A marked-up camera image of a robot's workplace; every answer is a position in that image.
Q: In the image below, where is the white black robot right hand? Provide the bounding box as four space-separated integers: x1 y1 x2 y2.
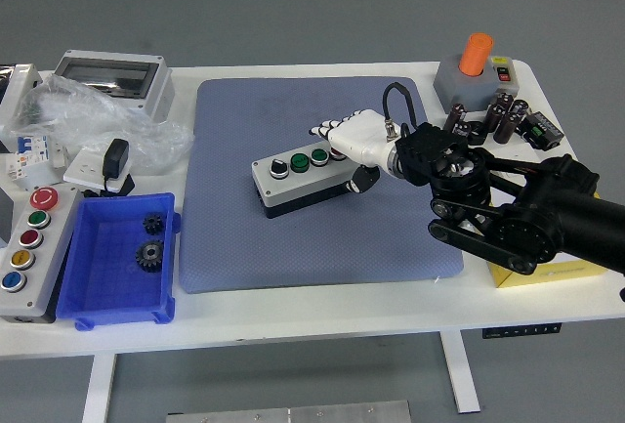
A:
308 108 399 195

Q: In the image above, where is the grey four-button control box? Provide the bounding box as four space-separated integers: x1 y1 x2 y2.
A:
251 145 362 221

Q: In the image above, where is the grey five-button control box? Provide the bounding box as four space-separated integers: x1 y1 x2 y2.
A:
0 187 82 325

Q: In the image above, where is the orange cylinder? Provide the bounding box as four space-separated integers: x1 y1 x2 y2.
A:
458 33 494 78

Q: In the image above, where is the blue-grey padded mat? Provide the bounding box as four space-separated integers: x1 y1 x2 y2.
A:
178 75 465 295

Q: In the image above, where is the black module with green terminal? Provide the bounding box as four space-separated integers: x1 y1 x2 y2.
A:
520 109 565 151

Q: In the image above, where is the small black gear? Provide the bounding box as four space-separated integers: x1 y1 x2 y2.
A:
142 212 165 236

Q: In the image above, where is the yellow white cardboard box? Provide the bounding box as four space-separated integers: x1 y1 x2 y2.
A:
486 190 611 290

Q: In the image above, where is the black power adapter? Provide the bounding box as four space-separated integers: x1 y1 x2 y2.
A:
83 138 137 198

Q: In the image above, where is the large black gear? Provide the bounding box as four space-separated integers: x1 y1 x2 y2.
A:
134 239 166 275

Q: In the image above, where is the black table control panel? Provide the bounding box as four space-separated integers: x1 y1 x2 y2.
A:
481 323 562 340

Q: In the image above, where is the white table leg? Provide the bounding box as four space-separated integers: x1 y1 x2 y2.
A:
81 353 118 423
437 330 481 414

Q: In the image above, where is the clear plastic bag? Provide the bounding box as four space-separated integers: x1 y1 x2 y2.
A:
7 73 195 175

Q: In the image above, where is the grey metal plate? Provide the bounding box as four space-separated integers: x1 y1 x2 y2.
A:
165 400 411 423

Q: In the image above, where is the blue plastic bin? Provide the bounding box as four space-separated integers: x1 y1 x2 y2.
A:
55 191 183 332

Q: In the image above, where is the small white plastic piece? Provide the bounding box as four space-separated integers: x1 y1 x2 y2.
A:
50 142 69 170

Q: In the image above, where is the white blue circuit breaker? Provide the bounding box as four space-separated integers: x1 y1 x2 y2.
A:
5 132 53 181

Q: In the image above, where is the grey base block with switch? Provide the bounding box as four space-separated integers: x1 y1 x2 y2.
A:
433 55 520 114

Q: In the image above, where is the black toroid ring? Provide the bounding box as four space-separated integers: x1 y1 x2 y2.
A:
466 120 488 147

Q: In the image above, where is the grey enclosure with clear lid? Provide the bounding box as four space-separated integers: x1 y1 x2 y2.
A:
52 49 176 124

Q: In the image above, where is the white wall socket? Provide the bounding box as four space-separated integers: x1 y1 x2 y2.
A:
62 147 136 194

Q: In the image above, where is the white plastic enclosure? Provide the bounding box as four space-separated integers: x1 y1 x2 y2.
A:
0 63 44 153

